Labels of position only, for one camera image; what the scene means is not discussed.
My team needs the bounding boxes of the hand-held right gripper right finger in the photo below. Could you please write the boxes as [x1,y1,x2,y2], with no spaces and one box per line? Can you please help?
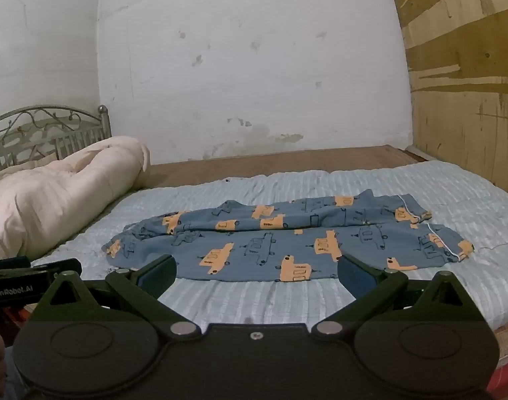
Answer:
[312,254,486,338]

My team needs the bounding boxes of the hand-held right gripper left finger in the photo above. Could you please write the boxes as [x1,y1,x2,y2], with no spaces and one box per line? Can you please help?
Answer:
[29,254,200,339]

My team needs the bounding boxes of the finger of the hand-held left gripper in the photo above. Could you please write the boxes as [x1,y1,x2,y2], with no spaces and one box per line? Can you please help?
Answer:
[30,258,83,280]

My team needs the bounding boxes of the blue pants with orange print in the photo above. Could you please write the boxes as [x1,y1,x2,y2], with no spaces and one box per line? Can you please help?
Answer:
[102,189,475,285]

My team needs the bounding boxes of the cream rolled pillow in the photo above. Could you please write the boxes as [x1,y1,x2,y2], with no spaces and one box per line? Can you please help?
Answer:
[0,135,151,261]

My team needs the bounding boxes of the light blue quilted blanket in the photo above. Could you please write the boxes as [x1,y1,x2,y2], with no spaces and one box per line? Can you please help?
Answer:
[29,160,508,334]

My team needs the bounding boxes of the grey metal bed headboard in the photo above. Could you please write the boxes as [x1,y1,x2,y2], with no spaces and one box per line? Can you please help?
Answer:
[0,105,113,182]

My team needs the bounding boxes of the brown mattress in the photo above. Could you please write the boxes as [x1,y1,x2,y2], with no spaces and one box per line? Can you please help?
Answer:
[129,145,430,192]

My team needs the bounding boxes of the wooden plywood panel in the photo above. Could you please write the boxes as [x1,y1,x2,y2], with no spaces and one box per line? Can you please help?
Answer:
[381,0,508,201]

